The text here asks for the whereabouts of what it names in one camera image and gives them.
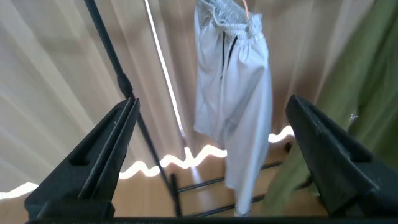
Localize pale grey shorts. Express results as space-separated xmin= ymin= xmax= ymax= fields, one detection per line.
xmin=192 ymin=0 xmax=274 ymax=217

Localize green garment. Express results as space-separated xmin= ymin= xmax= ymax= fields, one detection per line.
xmin=260 ymin=0 xmax=398 ymax=217

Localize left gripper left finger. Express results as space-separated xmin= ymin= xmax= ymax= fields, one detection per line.
xmin=24 ymin=97 xmax=141 ymax=218

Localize black clothes rack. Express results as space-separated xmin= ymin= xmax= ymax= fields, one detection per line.
xmin=83 ymin=0 xmax=313 ymax=218

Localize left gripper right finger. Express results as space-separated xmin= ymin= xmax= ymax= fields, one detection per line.
xmin=285 ymin=94 xmax=398 ymax=217

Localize pink clothes hanger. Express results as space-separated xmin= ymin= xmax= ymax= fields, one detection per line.
xmin=241 ymin=0 xmax=250 ymax=20

